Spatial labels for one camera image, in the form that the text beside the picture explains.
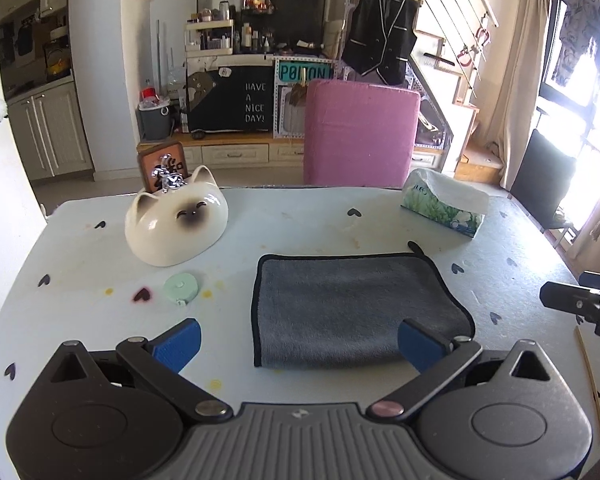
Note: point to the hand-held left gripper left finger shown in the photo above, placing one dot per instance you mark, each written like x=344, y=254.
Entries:
x=177, y=344

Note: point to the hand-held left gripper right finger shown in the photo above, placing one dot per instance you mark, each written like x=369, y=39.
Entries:
x=419, y=346

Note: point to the grey towel with black edge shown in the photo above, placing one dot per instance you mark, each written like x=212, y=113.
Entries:
x=340, y=305

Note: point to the mint green tape measure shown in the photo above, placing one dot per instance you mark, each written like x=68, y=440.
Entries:
x=180, y=288

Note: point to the thin wooden stick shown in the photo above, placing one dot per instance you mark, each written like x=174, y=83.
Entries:
x=590, y=382

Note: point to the cream cat-shaped ceramic bowl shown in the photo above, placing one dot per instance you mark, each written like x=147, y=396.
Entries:
x=180, y=232

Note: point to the black chair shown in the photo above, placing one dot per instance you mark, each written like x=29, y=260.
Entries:
x=542, y=180

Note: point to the green floral tissue box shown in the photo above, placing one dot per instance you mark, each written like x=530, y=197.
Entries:
x=442, y=205

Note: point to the black and white trinket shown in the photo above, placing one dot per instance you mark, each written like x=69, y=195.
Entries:
x=167, y=175

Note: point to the small wooden sign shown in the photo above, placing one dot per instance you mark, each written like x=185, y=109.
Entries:
x=152, y=160

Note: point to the wooden staircase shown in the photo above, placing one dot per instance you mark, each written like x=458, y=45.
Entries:
x=472, y=125

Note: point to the low wooden drawer unit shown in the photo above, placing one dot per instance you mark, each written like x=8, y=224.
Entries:
x=240, y=152

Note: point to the grey trash bin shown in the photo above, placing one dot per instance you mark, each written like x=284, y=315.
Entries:
x=155, y=122

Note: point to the beige curtain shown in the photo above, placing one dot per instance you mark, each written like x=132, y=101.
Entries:
x=522, y=70

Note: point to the pink chair back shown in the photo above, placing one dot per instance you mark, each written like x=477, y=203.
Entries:
x=360, y=130

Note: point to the cream kitchen cabinet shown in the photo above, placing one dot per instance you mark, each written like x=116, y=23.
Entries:
x=50, y=130

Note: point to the hanging dark patterned garment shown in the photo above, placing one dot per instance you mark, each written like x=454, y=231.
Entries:
x=580, y=30

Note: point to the teal lettered sign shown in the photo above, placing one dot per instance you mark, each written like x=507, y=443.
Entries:
x=302, y=72

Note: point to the yellow pot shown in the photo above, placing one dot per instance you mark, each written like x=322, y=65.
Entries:
x=57, y=64

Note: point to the white shelf organizer with bottles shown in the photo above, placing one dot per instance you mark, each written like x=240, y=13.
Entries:
x=210, y=35

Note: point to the black vest with white trim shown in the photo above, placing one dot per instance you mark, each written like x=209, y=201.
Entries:
x=380, y=30

